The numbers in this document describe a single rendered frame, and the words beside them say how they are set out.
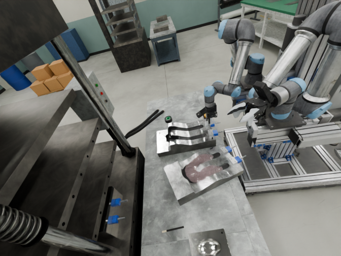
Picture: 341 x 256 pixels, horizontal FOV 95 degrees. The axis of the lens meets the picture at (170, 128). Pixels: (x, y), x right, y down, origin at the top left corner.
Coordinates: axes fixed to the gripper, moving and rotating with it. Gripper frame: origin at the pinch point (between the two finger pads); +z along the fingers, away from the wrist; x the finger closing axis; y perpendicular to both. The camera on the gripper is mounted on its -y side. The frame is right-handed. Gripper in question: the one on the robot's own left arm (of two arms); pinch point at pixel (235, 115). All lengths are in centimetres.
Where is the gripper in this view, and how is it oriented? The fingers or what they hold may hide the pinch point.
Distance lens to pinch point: 67.8
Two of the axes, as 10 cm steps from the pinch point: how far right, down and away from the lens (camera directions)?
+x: -4.1, -4.7, 7.8
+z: -8.7, 4.5, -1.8
